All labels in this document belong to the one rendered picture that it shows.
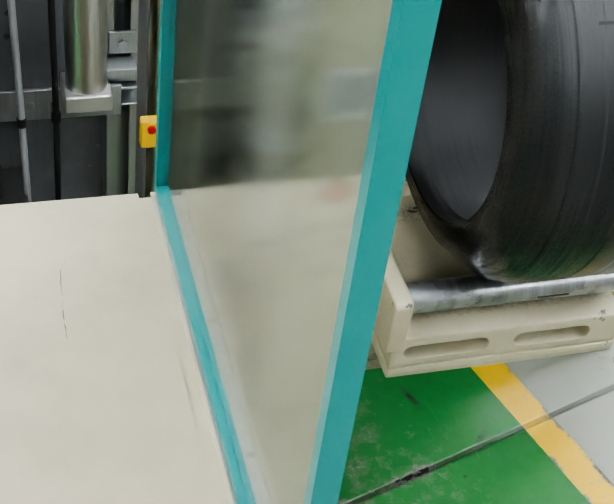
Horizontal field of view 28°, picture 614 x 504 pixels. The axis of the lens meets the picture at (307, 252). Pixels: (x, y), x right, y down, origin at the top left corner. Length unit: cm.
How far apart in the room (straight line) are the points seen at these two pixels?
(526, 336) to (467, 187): 25
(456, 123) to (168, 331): 93
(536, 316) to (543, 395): 111
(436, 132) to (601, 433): 113
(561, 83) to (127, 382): 63
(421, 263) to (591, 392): 110
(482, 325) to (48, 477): 89
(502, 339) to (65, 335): 83
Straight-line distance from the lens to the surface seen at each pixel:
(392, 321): 170
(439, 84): 199
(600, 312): 188
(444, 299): 176
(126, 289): 120
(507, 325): 181
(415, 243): 200
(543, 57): 148
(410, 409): 283
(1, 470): 107
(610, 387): 301
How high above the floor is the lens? 211
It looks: 42 degrees down
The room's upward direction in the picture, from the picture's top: 8 degrees clockwise
